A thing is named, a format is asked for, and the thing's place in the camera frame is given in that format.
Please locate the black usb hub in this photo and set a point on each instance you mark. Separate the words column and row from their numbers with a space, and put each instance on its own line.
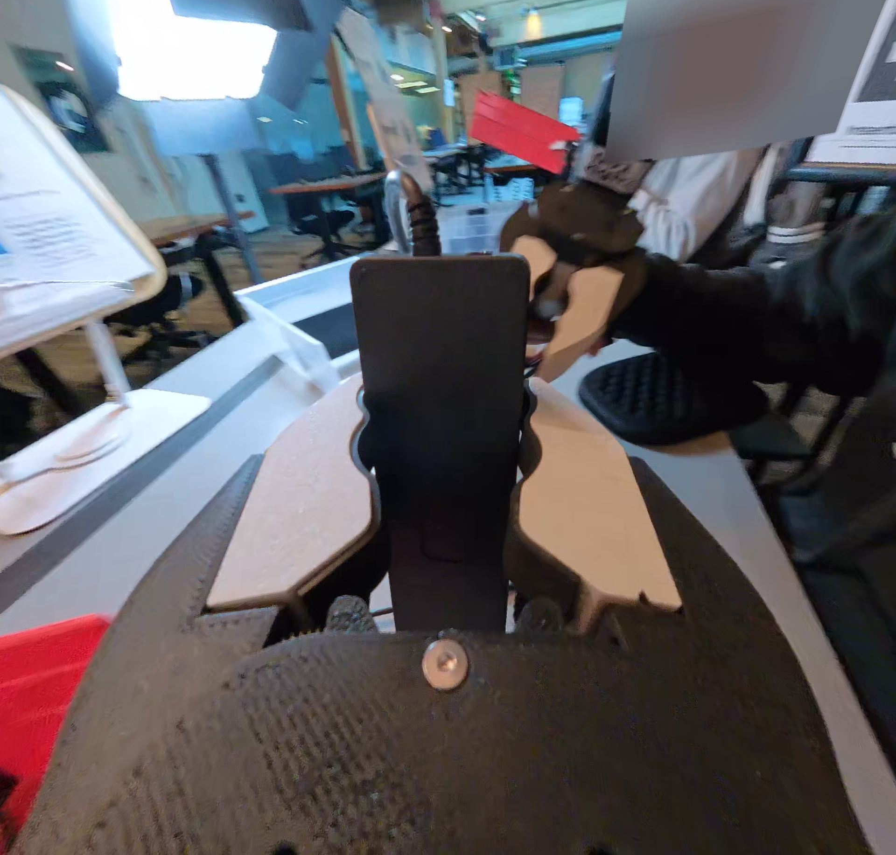
column 441, row 379

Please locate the wooden desk black legs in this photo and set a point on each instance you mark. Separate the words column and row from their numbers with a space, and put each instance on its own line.
column 329, row 182

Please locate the black office chair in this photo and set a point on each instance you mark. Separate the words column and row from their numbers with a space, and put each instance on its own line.
column 329, row 225

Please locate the framed black white marker sign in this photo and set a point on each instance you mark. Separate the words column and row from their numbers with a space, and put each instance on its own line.
column 868, row 120

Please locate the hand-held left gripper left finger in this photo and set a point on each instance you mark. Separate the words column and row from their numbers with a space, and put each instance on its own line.
column 301, row 519

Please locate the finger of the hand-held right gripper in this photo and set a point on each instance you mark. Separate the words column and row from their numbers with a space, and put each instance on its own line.
column 532, row 260

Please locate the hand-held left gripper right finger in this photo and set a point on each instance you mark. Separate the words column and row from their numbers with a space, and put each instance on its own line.
column 595, row 519

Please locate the instruction sheet on stand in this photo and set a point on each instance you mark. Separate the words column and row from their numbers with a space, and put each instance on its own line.
column 150, row 267

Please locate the red plastic crate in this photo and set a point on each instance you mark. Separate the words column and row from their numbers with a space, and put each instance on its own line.
column 518, row 131

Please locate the instruction sheet with blue pictures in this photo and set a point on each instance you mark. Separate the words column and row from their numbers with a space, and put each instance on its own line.
column 56, row 239

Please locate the red open-front bin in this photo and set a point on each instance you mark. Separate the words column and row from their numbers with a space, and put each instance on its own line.
column 42, row 694

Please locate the person's right forearm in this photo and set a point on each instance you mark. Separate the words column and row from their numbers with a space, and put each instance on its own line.
column 756, row 302

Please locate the black round textured pad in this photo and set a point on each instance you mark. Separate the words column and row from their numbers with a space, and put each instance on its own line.
column 665, row 400

